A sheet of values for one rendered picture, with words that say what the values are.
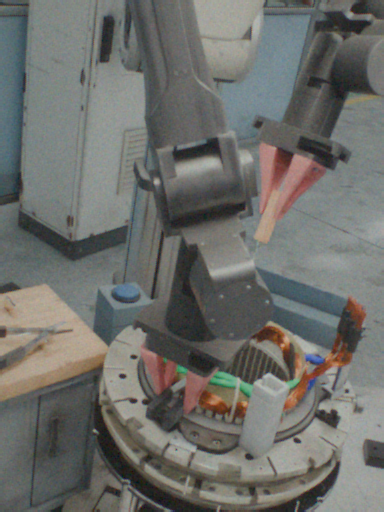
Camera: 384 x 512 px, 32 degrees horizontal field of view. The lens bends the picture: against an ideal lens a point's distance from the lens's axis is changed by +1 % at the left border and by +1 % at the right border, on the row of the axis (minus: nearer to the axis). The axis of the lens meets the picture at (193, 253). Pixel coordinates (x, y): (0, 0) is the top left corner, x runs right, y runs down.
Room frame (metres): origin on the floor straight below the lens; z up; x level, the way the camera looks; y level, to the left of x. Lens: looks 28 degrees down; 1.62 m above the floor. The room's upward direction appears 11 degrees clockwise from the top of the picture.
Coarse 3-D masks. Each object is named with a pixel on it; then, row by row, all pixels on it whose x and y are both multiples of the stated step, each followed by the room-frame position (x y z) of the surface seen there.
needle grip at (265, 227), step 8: (272, 192) 0.70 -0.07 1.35; (280, 192) 0.70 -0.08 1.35; (272, 200) 0.70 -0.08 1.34; (272, 208) 0.69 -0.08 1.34; (264, 216) 0.69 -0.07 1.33; (272, 216) 0.69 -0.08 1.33; (264, 224) 0.69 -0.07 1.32; (272, 224) 0.69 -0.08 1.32; (256, 232) 0.69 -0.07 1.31; (264, 232) 0.68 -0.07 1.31; (264, 240) 0.68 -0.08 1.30
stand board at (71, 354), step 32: (32, 288) 0.86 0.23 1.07; (0, 320) 0.76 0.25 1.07; (32, 320) 0.78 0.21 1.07; (64, 320) 0.79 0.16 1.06; (0, 352) 0.69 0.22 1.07; (32, 352) 0.71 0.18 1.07; (64, 352) 0.72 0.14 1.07; (96, 352) 0.73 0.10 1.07; (0, 384) 0.63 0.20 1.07; (32, 384) 0.66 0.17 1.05
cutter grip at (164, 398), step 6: (168, 390) 0.54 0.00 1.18; (156, 396) 0.53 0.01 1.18; (162, 396) 0.53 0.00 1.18; (168, 396) 0.54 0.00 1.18; (156, 402) 0.52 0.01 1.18; (162, 402) 0.53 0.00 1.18; (168, 402) 0.54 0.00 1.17; (150, 408) 0.51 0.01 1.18; (156, 408) 0.51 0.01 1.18; (162, 408) 0.53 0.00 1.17; (150, 414) 0.51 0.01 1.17; (156, 414) 0.52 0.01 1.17; (150, 420) 0.51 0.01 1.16
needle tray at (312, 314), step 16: (272, 272) 1.06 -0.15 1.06; (272, 288) 1.05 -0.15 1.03; (288, 288) 1.04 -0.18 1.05; (304, 288) 1.04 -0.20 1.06; (288, 304) 1.02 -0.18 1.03; (304, 304) 1.03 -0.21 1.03; (320, 304) 1.02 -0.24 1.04; (336, 304) 1.02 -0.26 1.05; (272, 320) 0.94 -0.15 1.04; (288, 320) 0.94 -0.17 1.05; (304, 320) 0.93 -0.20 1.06; (320, 320) 0.99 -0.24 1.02; (336, 320) 1.00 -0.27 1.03; (304, 336) 0.93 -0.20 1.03; (320, 336) 0.92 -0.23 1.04
